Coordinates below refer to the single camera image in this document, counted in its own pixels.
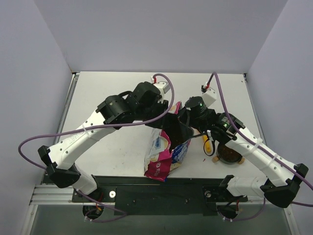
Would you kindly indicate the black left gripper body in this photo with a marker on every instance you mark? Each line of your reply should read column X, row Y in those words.
column 159, row 110

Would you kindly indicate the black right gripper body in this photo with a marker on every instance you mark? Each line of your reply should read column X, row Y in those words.
column 184, row 116

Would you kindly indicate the yellow plastic scoop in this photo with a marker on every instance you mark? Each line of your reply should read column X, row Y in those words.
column 207, row 146

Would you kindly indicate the pink pet food bag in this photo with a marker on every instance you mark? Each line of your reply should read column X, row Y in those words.
column 158, row 163

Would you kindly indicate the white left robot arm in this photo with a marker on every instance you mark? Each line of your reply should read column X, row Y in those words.
column 60, row 158

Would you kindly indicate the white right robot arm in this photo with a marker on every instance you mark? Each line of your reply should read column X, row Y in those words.
column 282, row 179

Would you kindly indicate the black fish print bowl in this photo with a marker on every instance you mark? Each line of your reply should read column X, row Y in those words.
column 228, row 155

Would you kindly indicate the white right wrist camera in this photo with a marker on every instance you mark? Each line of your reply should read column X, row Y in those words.
column 208, row 95

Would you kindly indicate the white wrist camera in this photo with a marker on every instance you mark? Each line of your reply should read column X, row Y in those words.
column 208, row 95
column 163, row 86

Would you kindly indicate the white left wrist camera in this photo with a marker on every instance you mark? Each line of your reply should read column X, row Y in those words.
column 163, row 86

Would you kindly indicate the aluminium table edge rail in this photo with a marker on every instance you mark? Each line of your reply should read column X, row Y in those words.
column 75, row 77

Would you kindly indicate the black mounting base plate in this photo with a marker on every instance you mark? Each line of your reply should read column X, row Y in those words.
column 175, row 196

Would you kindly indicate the aluminium front frame rail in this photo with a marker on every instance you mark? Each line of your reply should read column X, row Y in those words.
column 51, row 195

